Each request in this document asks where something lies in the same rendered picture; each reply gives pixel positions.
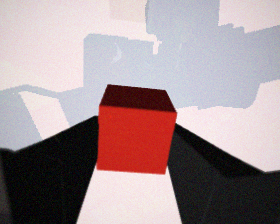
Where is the red cube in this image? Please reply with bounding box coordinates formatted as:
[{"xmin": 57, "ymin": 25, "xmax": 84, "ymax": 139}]
[{"xmin": 96, "ymin": 84, "xmax": 178, "ymax": 175}]

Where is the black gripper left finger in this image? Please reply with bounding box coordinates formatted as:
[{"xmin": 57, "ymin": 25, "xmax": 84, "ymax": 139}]
[{"xmin": 0, "ymin": 115, "xmax": 99, "ymax": 224}]

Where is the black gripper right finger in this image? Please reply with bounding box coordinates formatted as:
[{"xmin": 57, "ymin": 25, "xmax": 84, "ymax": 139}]
[{"xmin": 167, "ymin": 123, "xmax": 280, "ymax": 224}]

